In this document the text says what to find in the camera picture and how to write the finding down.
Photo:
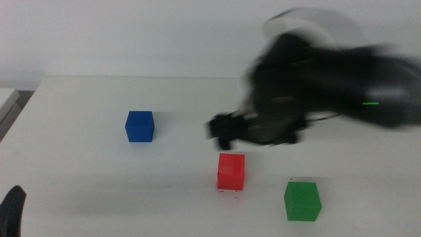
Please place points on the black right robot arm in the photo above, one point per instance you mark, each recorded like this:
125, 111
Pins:
371, 75

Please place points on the red cube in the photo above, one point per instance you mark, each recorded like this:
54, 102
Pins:
231, 172

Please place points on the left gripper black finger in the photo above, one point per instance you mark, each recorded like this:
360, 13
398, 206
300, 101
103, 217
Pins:
11, 214

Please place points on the blue cube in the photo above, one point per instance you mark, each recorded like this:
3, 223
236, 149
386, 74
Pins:
139, 126

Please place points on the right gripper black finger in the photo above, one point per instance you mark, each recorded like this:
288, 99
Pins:
223, 121
225, 138

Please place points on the green cube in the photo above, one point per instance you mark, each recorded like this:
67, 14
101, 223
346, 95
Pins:
302, 202

